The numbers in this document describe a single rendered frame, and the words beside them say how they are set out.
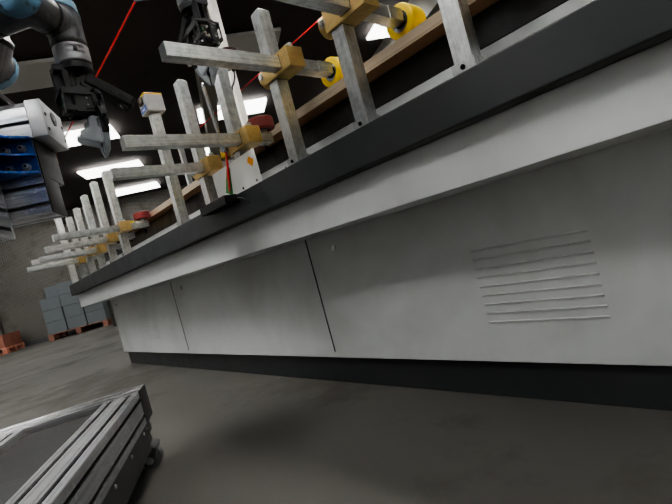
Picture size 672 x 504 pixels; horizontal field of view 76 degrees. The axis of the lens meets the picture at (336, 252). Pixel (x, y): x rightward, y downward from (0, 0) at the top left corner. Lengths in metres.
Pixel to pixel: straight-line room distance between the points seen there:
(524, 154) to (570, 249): 0.28
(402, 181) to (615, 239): 0.42
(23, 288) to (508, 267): 13.85
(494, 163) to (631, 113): 0.21
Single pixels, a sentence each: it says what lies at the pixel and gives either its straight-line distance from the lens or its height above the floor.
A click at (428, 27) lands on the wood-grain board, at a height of 0.88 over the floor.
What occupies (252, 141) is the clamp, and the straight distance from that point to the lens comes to 1.28.
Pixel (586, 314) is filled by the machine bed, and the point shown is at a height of 0.21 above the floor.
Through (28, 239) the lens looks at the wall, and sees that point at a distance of 14.38.
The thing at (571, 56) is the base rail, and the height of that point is 0.64.
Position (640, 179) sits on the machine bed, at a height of 0.45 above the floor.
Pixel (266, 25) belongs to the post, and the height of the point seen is 1.06.
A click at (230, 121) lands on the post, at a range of 1.37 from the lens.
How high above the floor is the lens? 0.48
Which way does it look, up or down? 1 degrees down
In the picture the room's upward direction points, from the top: 15 degrees counter-clockwise
